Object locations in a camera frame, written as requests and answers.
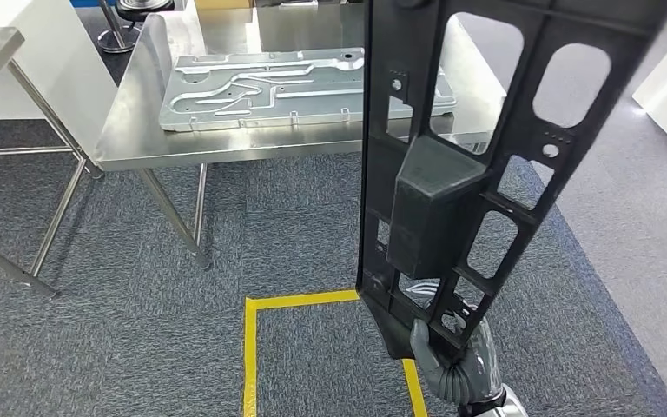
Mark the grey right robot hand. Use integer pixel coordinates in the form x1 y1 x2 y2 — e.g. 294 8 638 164
408 279 505 407

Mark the black plastic bracket part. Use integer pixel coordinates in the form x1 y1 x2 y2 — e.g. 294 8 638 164
356 0 667 361

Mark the stainless steel workbench table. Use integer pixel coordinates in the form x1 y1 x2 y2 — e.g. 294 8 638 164
92 0 527 272

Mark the stamped grey metal plate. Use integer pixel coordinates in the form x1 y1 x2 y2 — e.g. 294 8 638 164
157 47 459 134

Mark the cardboard box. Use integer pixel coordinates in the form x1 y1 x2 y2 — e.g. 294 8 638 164
194 0 254 11

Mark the black round stool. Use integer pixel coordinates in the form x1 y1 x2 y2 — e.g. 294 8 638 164
96 0 176 54

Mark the white cabinet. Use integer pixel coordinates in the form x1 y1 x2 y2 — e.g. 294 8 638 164
0 0 119 156

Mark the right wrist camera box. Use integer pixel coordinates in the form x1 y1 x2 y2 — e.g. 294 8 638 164
457 387 532 417

